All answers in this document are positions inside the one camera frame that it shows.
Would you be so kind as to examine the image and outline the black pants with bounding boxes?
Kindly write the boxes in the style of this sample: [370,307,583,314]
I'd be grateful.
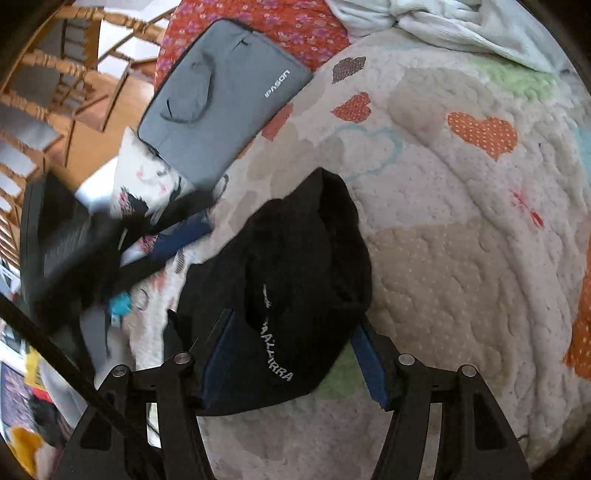
[163,168,373,416]

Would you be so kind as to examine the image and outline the white cushion with woman print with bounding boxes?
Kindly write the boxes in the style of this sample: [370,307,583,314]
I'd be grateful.
[109,126,230,269]

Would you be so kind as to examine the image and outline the teal star blanket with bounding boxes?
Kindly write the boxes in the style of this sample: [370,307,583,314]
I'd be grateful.
[108,292,132,318]

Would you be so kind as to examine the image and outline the grey laptop bag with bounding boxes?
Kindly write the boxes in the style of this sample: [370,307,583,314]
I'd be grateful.
[137,19,312,190]

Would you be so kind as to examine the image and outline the yellow red printed bag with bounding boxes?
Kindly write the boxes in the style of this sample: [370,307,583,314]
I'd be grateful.
[1,350,65,479]

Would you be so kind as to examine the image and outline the wooden stair railing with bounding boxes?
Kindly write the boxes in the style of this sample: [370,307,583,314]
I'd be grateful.
[1,1,177,270]

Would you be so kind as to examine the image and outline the red floral pillow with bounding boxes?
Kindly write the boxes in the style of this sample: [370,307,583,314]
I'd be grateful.
[154,0,349,88]

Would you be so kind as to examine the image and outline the heart pattern quilt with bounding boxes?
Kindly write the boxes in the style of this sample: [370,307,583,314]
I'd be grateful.
[123,29,590,468]

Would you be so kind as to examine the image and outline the white crumpled blanket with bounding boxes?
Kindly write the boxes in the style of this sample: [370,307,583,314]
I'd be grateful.
[327,0,572,73]

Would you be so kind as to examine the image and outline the black cable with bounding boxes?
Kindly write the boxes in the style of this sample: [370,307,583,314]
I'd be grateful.
[0,292,164,462]

